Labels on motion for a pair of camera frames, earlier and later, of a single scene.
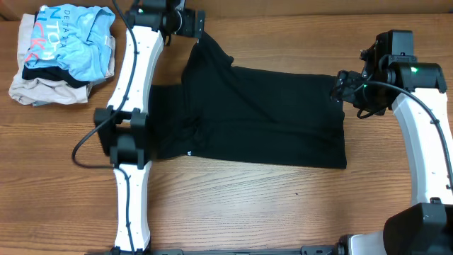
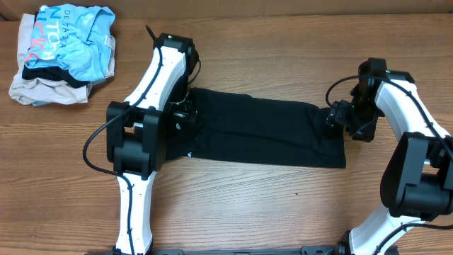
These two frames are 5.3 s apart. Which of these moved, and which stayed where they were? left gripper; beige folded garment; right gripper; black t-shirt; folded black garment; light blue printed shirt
Moved: black t-shirt; right gripper; left gripper
Stayed: light blue printed shirt; folded black garment; beige folded garment
